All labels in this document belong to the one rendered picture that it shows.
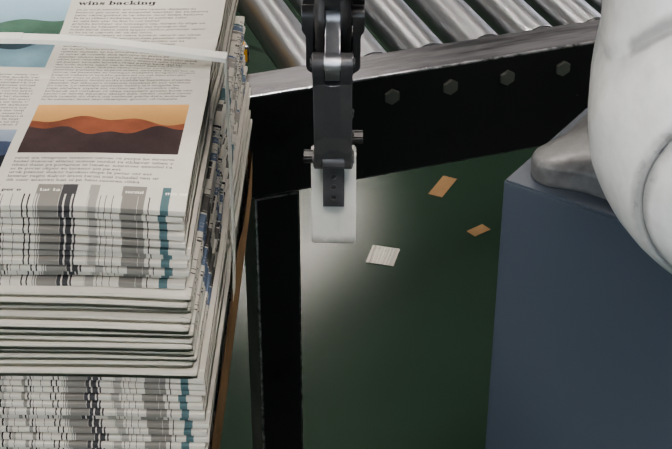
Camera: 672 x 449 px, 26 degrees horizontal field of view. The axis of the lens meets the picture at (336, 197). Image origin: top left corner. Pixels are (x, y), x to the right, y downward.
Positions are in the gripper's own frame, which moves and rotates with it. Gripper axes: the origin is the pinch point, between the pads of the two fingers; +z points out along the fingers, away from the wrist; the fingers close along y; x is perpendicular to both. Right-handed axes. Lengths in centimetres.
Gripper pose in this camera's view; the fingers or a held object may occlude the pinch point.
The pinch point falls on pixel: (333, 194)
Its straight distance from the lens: 98.3
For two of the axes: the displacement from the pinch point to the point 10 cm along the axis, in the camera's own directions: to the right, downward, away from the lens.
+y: -0.1, 5.3, -8.5
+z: 0.0, 8.5, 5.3
